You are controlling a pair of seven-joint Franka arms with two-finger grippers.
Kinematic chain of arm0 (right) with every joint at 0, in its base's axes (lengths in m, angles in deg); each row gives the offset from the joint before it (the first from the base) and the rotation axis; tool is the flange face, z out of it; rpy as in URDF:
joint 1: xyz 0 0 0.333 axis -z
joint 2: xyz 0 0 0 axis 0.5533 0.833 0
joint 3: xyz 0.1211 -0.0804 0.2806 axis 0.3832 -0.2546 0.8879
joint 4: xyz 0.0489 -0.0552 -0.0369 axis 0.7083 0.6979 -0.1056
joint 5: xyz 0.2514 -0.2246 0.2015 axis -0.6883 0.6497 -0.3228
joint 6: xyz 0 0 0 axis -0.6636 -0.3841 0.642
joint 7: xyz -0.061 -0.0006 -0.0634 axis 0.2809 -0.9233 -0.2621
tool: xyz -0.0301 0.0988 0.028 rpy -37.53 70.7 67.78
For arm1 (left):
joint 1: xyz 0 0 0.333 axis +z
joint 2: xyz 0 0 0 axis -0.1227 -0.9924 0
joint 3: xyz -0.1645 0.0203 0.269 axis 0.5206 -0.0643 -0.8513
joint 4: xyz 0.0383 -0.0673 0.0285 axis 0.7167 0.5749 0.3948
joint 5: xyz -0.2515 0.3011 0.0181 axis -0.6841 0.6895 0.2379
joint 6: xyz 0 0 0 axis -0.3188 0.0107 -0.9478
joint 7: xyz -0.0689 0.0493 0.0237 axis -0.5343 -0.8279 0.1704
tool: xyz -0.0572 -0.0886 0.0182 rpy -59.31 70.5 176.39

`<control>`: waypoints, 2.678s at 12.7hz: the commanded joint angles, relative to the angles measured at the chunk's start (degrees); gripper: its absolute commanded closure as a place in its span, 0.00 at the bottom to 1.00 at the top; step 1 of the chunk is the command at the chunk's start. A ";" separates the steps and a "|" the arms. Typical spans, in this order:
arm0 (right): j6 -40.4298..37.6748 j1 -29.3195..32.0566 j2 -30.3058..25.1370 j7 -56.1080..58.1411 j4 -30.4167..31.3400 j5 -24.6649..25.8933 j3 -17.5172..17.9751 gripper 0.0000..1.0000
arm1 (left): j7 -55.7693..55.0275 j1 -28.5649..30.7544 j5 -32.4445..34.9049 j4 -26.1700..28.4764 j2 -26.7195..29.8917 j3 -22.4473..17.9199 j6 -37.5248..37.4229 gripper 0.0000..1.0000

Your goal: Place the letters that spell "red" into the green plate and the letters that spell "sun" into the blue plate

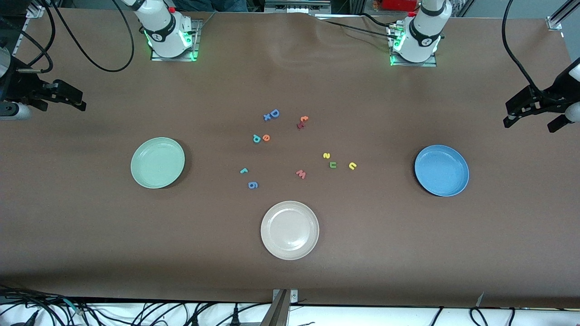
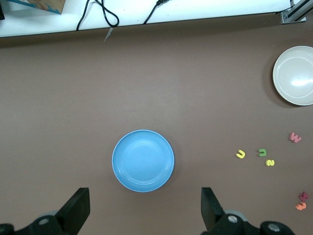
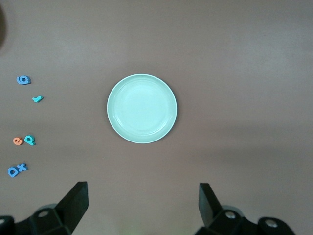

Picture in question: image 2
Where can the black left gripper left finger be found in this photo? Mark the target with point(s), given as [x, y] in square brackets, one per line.
[71, 215]

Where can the dark red foam letter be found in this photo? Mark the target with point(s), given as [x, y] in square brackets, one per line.
[304, 196]

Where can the blue plate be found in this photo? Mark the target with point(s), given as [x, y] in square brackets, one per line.
[143, 160]

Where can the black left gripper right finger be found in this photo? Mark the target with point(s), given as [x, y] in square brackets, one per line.
[215, 218]

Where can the yellow foam letter u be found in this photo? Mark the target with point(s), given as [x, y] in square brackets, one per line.
[242, 155]

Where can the beige plate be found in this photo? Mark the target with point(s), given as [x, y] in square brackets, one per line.
[296, 76]

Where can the aluminium profile with bracket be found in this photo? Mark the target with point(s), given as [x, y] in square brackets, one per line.
[293, 14]

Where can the orange foam letter t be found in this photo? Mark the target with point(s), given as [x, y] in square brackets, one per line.
[301, 206]

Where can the brown table mat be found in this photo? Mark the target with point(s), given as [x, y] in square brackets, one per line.
[73, 98]

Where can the printed cardboard box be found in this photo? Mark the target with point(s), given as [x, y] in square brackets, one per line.
[36, 3]

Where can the pink foam letter w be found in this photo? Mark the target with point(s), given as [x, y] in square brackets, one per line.
[296, 138]

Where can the green foam letter u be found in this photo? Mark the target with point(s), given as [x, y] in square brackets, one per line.
[262, 155]

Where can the yellow foam letter s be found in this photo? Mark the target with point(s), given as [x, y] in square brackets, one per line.
[270, 162]

